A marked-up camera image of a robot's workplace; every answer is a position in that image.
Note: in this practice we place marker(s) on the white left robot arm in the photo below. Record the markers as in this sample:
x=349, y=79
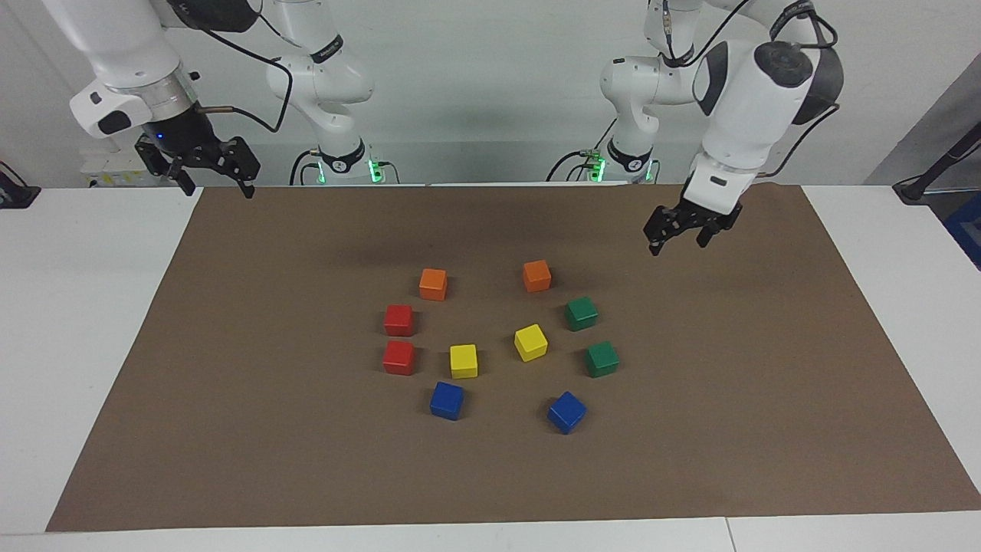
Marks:
x=751, y=100

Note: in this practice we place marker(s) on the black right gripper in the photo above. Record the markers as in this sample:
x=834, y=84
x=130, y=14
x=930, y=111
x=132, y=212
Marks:
x=184, y=134

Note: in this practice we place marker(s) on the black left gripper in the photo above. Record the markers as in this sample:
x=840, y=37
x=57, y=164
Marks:
x=690, y=215

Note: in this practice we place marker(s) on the green wooden block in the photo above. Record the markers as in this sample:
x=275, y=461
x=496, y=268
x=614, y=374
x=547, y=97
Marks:
x=602, y=360
x=582, y=315

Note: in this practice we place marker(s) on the blue crate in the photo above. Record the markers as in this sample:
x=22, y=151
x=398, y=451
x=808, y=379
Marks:
x=969, y=230

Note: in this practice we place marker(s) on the orange wooden block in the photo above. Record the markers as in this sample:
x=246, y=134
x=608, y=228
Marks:
x=537, y=277
x=433, y=285

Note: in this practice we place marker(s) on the white power box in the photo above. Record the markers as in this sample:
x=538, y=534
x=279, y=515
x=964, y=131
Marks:
x=107, y=165

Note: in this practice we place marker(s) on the brown table mat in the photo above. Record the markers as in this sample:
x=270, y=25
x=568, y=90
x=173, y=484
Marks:
x=306, y=460

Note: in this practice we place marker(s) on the yellow wooden block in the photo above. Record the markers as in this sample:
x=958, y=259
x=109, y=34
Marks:
x=464, y=363
x=531, y=343

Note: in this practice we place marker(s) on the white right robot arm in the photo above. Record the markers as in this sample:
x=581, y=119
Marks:
x=115, y=38

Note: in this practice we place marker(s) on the black stand with pole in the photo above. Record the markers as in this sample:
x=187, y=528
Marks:
x=916, y=188

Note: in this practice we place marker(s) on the blue wooden block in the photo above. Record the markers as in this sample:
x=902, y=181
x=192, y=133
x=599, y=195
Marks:
x=446, y=402
x=566, y=413

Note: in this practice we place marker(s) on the red wooden block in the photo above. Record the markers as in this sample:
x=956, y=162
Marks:
x=398, y=359
x=398, y=322

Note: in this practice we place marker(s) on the black clamp base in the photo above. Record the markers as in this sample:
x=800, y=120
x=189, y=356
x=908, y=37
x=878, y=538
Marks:
x=15, y=195

